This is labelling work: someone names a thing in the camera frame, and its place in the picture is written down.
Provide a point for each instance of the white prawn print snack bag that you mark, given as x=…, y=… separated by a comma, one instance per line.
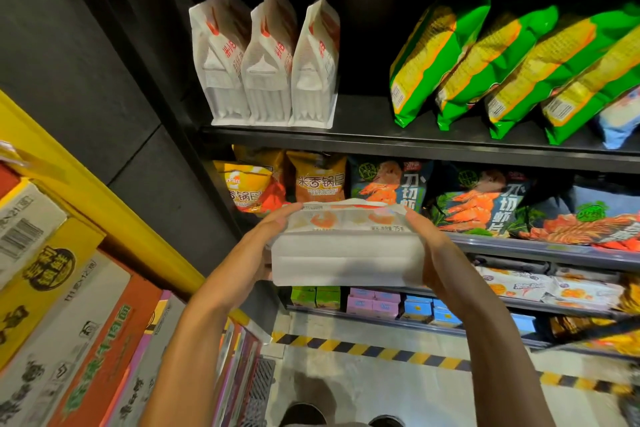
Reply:
x=345, y=247

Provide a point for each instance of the row of plain white bags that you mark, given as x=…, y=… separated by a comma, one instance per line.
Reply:
x=265, y=61

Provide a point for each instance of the person's left forearm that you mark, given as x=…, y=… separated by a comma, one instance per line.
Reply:
x=200, y=352

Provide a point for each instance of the person's right hand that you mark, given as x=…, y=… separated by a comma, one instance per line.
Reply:
x=445, y=267

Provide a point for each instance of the person's left hand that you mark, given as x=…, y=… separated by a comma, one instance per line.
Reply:
x=260, y=251

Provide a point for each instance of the stack of noodle cartons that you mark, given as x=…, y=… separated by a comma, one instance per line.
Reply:
x=70, y=322

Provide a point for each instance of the black metal shelf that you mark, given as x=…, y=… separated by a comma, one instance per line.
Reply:
x=365, y=116

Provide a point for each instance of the person's right forearm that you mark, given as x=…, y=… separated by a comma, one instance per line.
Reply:
x=495, y=362

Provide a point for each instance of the blue puffed snack bag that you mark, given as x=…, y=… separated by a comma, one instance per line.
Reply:
x=622, y=116

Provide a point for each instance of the orange yellow snack bag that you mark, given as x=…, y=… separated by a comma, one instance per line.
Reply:
x=250, y=187

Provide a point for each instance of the tan snack bag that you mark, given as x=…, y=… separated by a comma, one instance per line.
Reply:
x=318, y=179

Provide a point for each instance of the row of small blue boxes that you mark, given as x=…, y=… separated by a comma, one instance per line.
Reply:
x=420, y=312

